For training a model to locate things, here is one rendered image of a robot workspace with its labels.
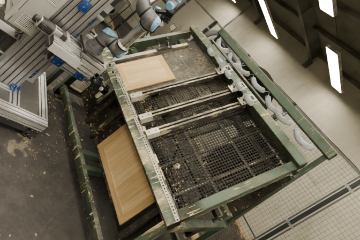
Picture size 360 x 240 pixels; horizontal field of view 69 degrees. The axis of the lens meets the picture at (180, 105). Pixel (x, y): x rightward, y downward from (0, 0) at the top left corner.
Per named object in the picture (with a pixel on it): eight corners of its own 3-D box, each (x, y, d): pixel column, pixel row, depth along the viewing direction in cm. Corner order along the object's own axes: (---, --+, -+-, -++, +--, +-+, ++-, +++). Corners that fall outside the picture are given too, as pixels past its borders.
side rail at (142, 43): (109, 52, 325) (107, 44, 317) (188, 36, 360) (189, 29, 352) (110, 54, 322) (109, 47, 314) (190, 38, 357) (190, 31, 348)
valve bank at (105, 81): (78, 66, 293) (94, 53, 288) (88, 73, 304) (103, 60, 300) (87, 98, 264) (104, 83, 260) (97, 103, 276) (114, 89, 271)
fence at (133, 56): (113, 60, 307) (112, 58, 304) (186, 45, 336) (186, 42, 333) (114, 63, 304) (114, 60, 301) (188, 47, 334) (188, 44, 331)
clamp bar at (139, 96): (129, 97, 271) (127, 81, 253) (226, 71, 309) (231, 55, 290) (132, 104, 266) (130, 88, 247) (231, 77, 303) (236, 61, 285)
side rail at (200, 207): (176, 214, 205) (177, 209, 196) (286, 166, 239) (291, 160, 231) (180, 224, 200) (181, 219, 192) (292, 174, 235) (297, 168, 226)
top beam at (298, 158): (188, 31, 356) (189, 25, 348) (195, 30, 359) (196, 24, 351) (295, 171, 230) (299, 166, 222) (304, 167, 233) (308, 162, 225)
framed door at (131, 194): (98, 145, 288) (97, 145, 287) (136, 116, 278) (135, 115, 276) (121, 225, 237) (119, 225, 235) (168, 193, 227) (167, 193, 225)
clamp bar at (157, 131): (144, 133, 244) (143, 117, 226) (249, 99, 281) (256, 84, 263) (148, 141, 238) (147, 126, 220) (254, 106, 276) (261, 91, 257)
